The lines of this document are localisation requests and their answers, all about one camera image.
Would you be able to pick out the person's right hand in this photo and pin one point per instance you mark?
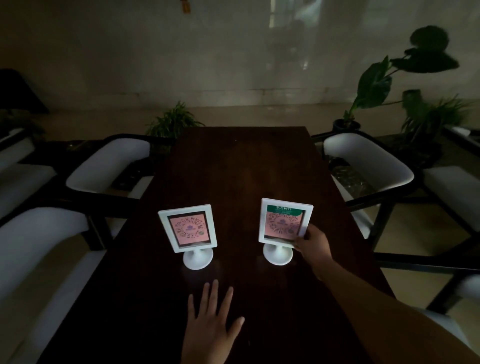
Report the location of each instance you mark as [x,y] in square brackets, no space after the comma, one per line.
[317,253]

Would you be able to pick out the person's left hand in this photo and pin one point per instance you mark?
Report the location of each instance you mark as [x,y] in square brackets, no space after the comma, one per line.
[206,333]

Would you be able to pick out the person's left little finger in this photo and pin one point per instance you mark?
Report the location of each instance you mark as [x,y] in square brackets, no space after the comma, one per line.
[191,307]

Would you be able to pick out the person's right thumb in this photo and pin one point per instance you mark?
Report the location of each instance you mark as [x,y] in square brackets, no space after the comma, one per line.
[301,244]

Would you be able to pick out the person's left middle finger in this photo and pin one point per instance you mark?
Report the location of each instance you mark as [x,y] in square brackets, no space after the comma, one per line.
[213,296]

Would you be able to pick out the person's left thumb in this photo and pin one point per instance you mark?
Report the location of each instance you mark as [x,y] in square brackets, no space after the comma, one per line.
[235,325]

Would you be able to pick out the white sign stand green-pink card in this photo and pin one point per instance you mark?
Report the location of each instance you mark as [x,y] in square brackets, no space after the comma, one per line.
[279,225]

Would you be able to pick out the person's right forearm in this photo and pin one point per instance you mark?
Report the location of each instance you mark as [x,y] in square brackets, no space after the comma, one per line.
[382,318]

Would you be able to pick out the white sign stand pink card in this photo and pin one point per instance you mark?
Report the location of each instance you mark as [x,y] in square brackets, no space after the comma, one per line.
[187,230]

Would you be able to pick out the black plant pot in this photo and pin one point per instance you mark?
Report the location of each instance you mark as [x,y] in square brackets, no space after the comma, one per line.
[345,125]

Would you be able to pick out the large-leaf green plant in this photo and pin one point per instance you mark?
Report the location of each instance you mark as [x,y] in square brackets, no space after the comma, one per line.
[375,84]

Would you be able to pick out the small green grassy plant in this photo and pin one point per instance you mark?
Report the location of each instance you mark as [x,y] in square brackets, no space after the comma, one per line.
[173,122]

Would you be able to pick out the bushy green grassy plant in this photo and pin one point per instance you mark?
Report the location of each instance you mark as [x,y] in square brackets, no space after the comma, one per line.
[431,116]

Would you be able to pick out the yellow hanging tag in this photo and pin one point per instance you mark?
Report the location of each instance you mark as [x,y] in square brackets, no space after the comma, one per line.
[185,5]

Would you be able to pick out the white chair black frame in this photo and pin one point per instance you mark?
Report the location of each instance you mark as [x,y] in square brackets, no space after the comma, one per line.
[108,168]
[369,165]
[455,191]
[41,262]
[450,296]
[18,176]

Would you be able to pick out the dark object by wall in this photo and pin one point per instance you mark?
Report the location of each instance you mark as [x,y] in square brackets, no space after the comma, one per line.
[18,92]

